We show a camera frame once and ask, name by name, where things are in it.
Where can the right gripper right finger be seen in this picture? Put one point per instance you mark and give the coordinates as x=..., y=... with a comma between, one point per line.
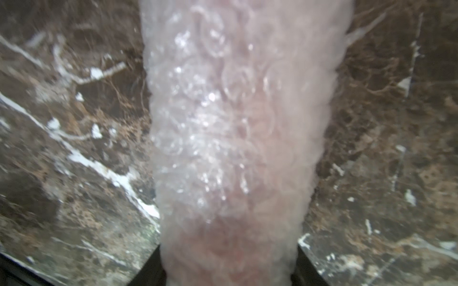
x=305, y=273

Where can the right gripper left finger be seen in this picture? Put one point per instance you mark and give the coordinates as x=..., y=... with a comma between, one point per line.
x=152, y=273

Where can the bubble wrap sheet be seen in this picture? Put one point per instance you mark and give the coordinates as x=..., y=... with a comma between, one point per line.
x=240, y=102

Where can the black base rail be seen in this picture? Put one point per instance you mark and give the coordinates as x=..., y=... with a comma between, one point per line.
x=12, y=274

